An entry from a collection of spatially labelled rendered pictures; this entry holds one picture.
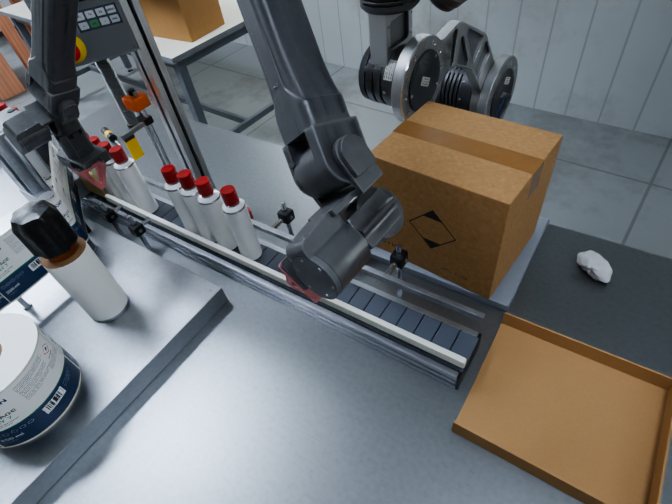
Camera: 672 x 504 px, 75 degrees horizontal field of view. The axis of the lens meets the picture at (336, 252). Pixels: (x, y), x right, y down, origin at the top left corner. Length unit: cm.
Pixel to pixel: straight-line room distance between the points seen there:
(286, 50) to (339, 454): 66
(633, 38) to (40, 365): 297
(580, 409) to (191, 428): 72
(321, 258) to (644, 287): 85
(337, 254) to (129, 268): 85
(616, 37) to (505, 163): 224
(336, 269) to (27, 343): 68
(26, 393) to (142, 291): 32
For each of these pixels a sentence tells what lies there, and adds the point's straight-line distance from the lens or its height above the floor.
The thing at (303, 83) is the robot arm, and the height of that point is 144.
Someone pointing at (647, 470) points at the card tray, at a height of 83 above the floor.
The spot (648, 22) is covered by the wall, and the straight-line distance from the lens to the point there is 303.
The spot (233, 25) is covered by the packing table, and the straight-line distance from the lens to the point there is 283.
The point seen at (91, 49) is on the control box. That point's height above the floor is 131.
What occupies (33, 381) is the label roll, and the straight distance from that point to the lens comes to 96.
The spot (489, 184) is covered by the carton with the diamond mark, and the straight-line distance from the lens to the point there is 83.
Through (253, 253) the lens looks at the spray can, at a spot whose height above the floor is 91.
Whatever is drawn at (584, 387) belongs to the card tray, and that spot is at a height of 83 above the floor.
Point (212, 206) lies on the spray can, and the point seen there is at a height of 103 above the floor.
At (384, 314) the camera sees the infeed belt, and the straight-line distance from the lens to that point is 92.
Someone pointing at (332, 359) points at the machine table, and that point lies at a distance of 93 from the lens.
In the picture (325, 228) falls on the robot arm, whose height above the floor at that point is 134.
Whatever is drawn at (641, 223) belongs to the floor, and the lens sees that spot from 261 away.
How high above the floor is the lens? 163
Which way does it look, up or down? 47 degrees down
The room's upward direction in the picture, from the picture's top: 10 degrees counter-clockwise
